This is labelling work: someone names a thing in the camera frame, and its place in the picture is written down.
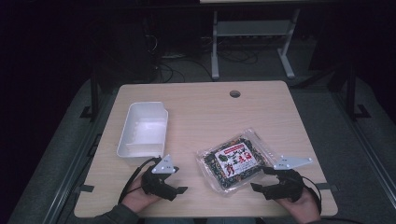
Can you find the white metal desk frame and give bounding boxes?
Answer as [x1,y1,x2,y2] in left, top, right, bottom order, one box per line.
[210,8,302,81]

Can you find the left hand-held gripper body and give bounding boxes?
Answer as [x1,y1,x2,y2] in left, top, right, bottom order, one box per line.
[140,154,180,202]

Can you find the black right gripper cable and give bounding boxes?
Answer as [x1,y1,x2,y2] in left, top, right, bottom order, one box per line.
[299,175,323,216]

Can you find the white plastic bin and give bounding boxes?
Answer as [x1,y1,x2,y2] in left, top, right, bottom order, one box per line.
[116,101,169,161]

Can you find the black metal stand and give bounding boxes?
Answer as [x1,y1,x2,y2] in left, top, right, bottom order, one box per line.
[342,60,372,121]
[78,60,101,122]

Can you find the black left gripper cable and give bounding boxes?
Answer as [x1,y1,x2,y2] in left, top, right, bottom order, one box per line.
[117,156,163,205]

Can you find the person's left hand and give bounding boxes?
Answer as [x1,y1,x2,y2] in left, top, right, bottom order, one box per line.
[120,176,163,215]

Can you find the clear packet with dark snacks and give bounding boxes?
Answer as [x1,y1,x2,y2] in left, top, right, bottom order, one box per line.
[195,127,277,196]

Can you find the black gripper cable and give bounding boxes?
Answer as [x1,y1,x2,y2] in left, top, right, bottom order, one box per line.
[117,156,163,205]
[299,175,323,216]

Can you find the person's right hand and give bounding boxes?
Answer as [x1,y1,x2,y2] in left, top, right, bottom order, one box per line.
[275,188,322,224]

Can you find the black floor cables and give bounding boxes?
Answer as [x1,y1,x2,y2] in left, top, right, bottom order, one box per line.
[145,32,260,84]

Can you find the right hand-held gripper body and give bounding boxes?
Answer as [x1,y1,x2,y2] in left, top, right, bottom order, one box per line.
[262,155,314,203]

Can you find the black strap tab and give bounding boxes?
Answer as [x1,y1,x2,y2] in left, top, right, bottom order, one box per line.
[317,182,340,192]
[74,184,95,194]

